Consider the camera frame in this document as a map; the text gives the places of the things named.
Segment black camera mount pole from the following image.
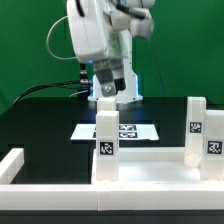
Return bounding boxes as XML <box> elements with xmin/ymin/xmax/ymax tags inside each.
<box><xmin>79</xmin><ymin>64</ymin><xmax>88</xmax><ymax>87</ymax></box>

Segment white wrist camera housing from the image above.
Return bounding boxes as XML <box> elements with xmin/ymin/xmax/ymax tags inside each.
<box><xmin>129</xmin><ymin>8</ymin><xmax>154</xmax><ymax>40</ymax></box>

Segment white front fence rail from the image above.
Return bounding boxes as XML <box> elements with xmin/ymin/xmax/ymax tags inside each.
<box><xmin>0</xmin><ymin>182</ymin><xmax>224</xmax><ymax>211</ymax></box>

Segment fiducial marker sheet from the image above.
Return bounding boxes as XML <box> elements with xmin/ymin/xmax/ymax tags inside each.
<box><xmin>71</xmin><ymin>124</ymin><xmax>159</xmax><ymax>141</ymax></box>

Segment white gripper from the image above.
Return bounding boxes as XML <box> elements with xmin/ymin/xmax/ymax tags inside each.
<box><xmin>67</xmin><ymin>0</ymin><xmax>126</xmax><ymax>97</ymax></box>

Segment white left fence rail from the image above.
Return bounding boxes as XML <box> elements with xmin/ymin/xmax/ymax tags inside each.
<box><xmin>0</xmin><ymin>148</ymin><xmax>24</xmax><ymax>185</ymax></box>

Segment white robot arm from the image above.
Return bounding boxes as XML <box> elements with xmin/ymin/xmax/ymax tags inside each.
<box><xmin>66</xmin><ymin>0</ymin><xmax>156</xmax><ymax>103</ymax></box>

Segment grey camera cable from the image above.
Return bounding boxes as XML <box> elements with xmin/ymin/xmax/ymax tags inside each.
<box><xmin>46</xmin><ymin>15</ymin><xmax>79</xmax><ymax>62</ymax></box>

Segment black base cables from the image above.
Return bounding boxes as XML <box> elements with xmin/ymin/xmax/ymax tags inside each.
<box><xmin>11</xmin><ymin>80</ymin><xmax>92</xmax><ymax>106</ymax></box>

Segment white fence rail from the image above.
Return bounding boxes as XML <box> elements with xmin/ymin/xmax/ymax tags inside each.
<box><xmin>0</xmin><ymin>182</ymin><xmax>224</xmax><ymax>211</ymax></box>
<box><xmin>0</xmin><ymin>148</ymin><xmax>24</xmax><ymax>185</ymax></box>

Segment white desk top tray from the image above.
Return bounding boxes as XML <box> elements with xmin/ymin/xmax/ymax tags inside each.
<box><xmin>90</xmin><ymin>146</ymin><xmax>206</xmax><ymax>186</ymax></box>

